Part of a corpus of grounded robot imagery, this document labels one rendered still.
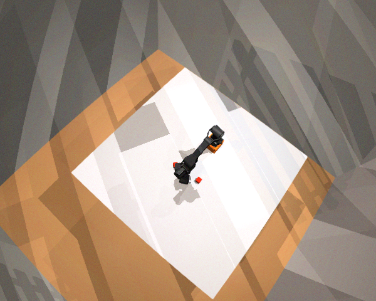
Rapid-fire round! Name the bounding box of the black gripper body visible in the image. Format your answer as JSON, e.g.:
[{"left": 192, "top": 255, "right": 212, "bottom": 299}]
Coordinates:
[{"left": 179, "top": 172, "right": 191, "bottom": 185}]

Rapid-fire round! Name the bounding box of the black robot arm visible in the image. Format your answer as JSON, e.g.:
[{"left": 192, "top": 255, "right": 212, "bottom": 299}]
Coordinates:
[{"left": 174, "top": 124, "right": 225, "bottom": 179}]

